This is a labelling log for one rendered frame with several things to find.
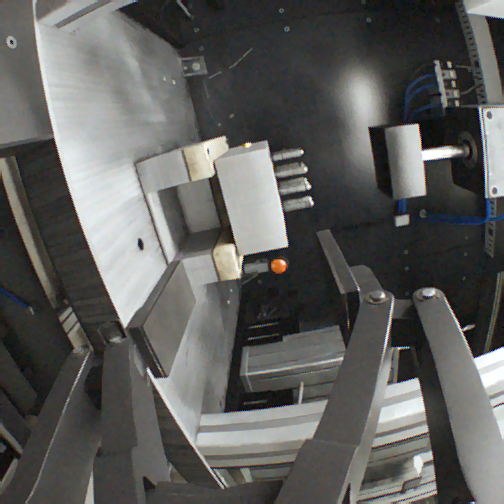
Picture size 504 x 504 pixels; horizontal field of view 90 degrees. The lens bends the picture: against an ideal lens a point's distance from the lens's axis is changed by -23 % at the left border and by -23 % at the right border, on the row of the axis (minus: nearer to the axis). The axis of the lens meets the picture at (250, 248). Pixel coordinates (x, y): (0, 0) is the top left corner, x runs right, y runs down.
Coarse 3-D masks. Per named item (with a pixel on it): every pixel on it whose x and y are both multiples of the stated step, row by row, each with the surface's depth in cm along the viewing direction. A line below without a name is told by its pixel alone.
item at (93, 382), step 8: (136, 312) 16; (128, 328) 14; (96, 352) 13; (136, 352) 13; (96, 360) 12; (136, 360) 13; (144, 360) 13; (96, 368) 12; (144, 368) 13; (88, 376) 12; (96, 376) 12; (88, 384) 12; (96, 384) 12
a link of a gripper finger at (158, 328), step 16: (176, 272) 18; (160, 288) 16; (176, 288) 17; (144, 304) 14; (160, 304) 15; (176, 304) 17; (192, 304) 19; (144, 320) 13; (160, 320) 14; (176, 320) 16; (144, 336) 13; (160, 336) 14; (176, 336) 16; (144, 352) 13; (160, 352) 14; (176, 352) 15; (160, 368) 13
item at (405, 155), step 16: (368, 128) 37; (384, 128) 32; (400, 128) 32; (416, 128) 32; (384, 144) 38; (400, 144) 32; (416, 144) 32; (448, 144) 34; (464, 144) 34; (384, 160) 39; (400, 160) 33; (416, 160) 33; (432, 160) 35; (384, 176) 40; (400, 176) 34; (416, 176) 34; (384, 192) 38; (400, 192) 35; (416, 192) 34
